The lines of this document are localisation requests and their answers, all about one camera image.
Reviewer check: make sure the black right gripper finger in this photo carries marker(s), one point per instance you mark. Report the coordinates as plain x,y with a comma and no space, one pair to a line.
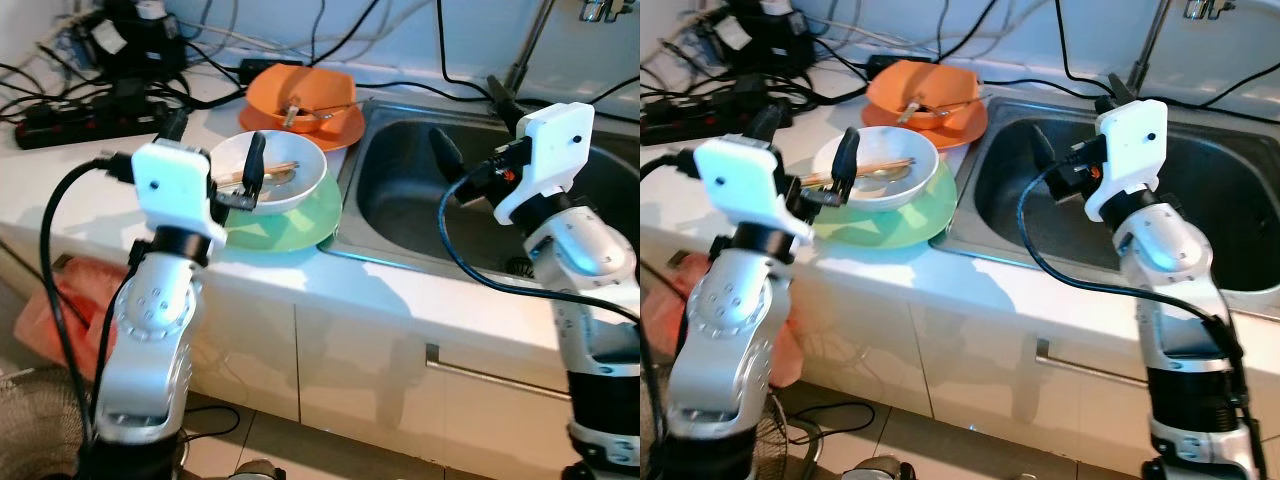
447,155
1044,150

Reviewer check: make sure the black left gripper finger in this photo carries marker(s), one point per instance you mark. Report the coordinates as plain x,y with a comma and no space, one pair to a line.
848,158
767,122
255,160
175,125

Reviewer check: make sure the green plate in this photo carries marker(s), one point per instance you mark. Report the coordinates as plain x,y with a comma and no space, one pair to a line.
900,230
300,232

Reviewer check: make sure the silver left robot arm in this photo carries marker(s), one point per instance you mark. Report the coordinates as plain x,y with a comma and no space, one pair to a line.
150,330
730,320

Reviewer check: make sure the tan rough utensil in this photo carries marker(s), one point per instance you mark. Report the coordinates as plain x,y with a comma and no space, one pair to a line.
290,112
907,108

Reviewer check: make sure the stainless steel sink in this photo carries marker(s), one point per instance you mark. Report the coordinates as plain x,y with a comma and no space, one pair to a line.
1000,200
400,200

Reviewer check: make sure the black power strip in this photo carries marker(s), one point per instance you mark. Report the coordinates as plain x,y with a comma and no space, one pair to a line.
700,118
80,120

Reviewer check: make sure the orange plate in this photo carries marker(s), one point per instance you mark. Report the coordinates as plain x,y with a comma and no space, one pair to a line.
345,135
965,133

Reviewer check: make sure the large black charger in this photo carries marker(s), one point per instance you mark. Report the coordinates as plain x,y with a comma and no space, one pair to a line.
140,45
765,40

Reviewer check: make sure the thin metal utensil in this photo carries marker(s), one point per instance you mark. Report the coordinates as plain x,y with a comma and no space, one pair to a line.
950,104
330,107

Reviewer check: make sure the small black adapter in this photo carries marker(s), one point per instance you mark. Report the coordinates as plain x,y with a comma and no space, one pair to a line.
885,62
262,66

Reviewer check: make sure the sink drain strainer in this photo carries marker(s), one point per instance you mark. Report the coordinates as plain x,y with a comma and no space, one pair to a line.
520,266

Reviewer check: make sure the orange bowl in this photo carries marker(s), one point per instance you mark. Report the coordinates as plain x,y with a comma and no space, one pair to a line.
320,85
940,82

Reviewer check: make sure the metal faucet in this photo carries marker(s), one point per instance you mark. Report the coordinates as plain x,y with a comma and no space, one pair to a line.
1145,50
525,50

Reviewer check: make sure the narrow white cabinet door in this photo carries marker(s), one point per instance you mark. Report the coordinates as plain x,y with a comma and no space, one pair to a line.
870,350
250,350

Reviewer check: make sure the orange plastic bag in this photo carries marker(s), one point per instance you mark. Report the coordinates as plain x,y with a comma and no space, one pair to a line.
662,310
80,300

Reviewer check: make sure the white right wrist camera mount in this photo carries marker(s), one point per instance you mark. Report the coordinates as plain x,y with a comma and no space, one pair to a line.
1130,150
550,150

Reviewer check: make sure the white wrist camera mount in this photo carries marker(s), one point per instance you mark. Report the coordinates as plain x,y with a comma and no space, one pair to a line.
175,190
745,190
1130,150
550,150

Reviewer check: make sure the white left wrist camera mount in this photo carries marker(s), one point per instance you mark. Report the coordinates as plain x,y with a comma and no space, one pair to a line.
745,190
175,190

